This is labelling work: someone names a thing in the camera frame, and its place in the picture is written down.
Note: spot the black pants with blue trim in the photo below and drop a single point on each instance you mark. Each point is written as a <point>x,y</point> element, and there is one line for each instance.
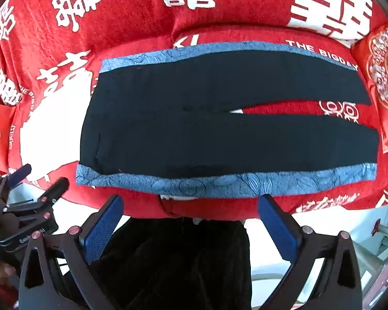
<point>197,135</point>

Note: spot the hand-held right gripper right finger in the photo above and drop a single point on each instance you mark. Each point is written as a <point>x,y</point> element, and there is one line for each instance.
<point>279,229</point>

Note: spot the person's left hand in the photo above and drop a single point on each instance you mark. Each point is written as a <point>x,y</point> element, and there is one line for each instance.
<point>3,273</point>

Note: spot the person's dark clothing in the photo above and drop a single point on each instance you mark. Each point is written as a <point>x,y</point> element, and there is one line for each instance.
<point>181,264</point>

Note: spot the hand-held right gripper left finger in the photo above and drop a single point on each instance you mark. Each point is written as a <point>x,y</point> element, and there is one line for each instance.
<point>102,232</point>

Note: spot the red embroidered cushion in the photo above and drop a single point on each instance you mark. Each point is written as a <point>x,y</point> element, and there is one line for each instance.
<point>384,80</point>

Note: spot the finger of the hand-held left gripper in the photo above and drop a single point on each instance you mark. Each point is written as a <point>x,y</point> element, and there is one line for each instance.
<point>56,189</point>
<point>21,171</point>

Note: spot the person's left forearm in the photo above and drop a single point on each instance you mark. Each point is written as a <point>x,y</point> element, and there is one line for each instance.
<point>1,297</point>

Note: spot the grey furniture frame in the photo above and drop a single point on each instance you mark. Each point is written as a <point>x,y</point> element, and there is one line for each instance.
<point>375,252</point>

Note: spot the red printed sofa cover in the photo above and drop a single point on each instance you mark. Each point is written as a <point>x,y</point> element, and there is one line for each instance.
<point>132,22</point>

